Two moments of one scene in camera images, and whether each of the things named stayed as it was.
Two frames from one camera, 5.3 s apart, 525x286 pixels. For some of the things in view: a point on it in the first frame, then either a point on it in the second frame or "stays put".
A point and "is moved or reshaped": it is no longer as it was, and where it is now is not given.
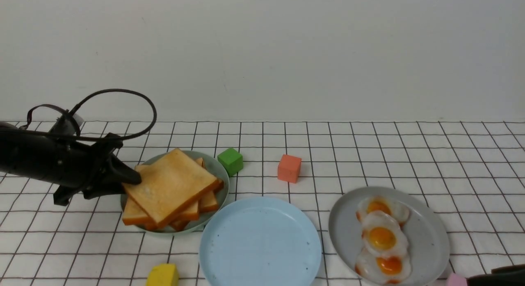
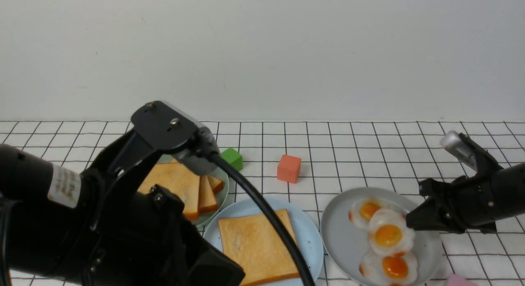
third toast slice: (209, 202) stays put
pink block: (455, 280) stays put
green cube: (231, 160) stays put
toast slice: (170, 184) to (255, 243)
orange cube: (288, 168) stays put
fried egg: (382, 236) is moved or reshaped
